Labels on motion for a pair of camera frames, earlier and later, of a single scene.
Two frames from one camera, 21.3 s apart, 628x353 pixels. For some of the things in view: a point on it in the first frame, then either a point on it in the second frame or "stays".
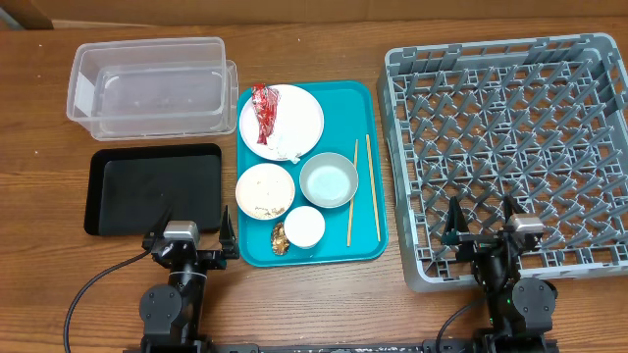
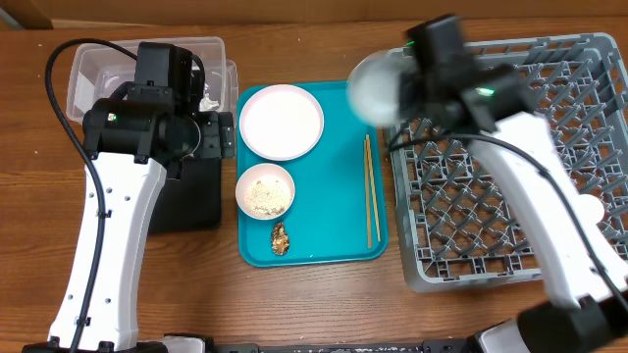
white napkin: [287, 146] to [205, 104]
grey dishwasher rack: [543, 120] stays
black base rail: [432, 344] stays
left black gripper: [216, 260] to [218, 133]
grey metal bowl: [329, 179] to [372, 83]
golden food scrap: [280, 241] stays
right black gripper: [474, 243] to [407, 105]
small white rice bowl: [265, 191] stays
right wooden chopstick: [374, 192] stays
